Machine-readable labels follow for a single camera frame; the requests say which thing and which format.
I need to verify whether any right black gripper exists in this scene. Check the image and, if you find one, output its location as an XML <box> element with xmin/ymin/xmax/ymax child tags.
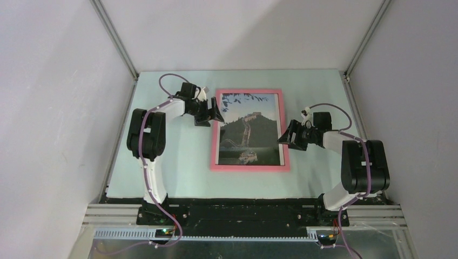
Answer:
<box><xmin>277</xmin><ymin>119</ymin><xmax>318</xmax><ymax>151</ymax></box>

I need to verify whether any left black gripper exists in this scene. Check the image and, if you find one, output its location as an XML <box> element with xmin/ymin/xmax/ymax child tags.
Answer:
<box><xmin>187</xmin><ymin>97</ymin><xmax>224</xmax><ymax>127</ymax></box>

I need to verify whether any Great Wall photo print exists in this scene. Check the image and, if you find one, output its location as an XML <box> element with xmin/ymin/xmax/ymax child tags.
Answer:
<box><xmin>218</xmin><ymin>93</ymin><xmax>281</xmax><ymax>166</ymax></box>

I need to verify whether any clear acrylic sheet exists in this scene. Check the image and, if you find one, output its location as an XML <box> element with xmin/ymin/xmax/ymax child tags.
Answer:
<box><xmin>218</xmin><ymin>93</ymin><xmax>281</xmax><ymax>166</ymax></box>

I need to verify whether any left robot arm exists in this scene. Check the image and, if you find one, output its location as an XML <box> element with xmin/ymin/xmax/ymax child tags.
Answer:
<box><xmin>126</xmin><ymin>82</ymin><xmax>224</xmax><ymax>225</ymax></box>

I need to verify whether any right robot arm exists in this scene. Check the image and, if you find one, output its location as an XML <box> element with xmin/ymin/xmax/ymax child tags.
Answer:
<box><xmin>278</xmin><ymin>112</ymin><xmax>390</xmax><ymax>226</ymax></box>

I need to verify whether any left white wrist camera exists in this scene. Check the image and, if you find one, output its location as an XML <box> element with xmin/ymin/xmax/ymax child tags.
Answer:
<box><xmin>196</xmin><ymin>87</ymin><xmax>209</xmax><ymax>101</ymax></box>

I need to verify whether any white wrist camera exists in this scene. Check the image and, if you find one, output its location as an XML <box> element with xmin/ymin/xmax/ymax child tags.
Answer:
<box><xmin>196</xmin><ymin>87</ymin><xmax>209</xmax><ymax>101</ymax></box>
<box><xmin>301</xmin><ymin>106</ymin><xmax>313</xmax><ymax>128</ymax></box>

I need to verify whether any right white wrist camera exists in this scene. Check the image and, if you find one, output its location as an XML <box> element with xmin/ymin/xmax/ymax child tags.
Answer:
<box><xmin>301</xmin><ymin>106</ymin><xmax>313</xmax><ymax>128</ymax></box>

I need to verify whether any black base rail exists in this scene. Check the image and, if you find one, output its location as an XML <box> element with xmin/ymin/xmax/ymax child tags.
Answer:
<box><xmin>136</xmin><ymin>198</ymin><xmax>349</xmax><ymax>238</ymax></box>

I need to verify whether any left aluminium corner post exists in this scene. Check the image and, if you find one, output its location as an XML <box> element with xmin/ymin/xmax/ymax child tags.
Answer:
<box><xmin>90</xmin><ymin>0</ymin><xmax>139</xmax><ymax>81</ymax></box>

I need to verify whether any aluminium corner post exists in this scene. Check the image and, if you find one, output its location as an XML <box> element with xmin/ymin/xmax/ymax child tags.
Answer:
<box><xmin>90</xmin><ymin>0</ymin><xmax>139</xmax><ymax>81</ymax></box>
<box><xmin>344</xmin><ymin>0</ymin><xmax>393</xmax><ymax>78</ymax></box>

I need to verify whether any right aluminium corner post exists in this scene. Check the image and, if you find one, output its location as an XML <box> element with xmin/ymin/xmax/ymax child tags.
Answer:
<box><xmin>344</xmin><ymin>0</ymin><xmax>393</xmax><ymax>78</ymax></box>

